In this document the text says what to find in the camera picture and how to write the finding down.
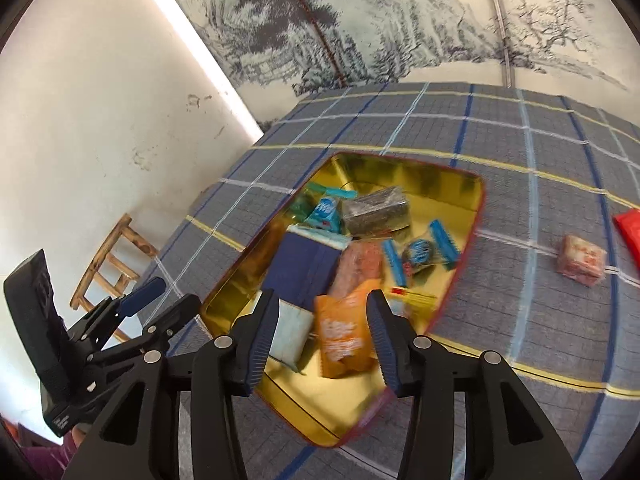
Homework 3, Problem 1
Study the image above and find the person's purple clothing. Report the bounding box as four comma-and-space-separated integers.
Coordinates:
20, 425, 86, 480

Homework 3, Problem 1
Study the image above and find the blue candy packet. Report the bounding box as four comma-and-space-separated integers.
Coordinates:
382, 220, 460, 286
305, 183, 358, 233

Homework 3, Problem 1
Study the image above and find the pink square snack packet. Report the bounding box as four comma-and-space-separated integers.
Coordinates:
556, 234, 608, 288

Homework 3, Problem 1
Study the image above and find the dark sesame snack bar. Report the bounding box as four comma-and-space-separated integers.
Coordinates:
342, 186, 412, 237

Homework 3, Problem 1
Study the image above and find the red tin box gold interior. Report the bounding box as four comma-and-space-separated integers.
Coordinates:
200, 151, 487, 448

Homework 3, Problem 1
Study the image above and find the red snack packet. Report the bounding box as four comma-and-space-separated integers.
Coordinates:
612, 210, 640, 261

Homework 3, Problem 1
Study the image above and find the navy and light blue pack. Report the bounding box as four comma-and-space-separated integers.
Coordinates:
259, 225, 351, 373

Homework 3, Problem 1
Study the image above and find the wooden chair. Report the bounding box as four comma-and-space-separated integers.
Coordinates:
70, 212, 160, 343

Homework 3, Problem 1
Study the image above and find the orange snack packet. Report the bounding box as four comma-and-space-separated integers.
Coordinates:
314, 280, 388, 378

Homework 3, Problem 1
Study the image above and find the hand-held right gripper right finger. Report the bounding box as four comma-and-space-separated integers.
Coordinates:
366, 289, 583, 480

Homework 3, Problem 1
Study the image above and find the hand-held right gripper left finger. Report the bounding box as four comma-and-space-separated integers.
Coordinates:
60, 287, 281, 480

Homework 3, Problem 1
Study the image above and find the pink oblong snack packet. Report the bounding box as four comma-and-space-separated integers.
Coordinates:
327, 240, 386, 301

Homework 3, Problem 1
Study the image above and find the landscape painted folding screen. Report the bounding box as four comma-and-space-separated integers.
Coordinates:
150, 0, 640, 128

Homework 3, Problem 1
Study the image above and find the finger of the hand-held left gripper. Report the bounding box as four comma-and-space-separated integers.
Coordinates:
67, 277, 167, 357
87, 294, 202, 387

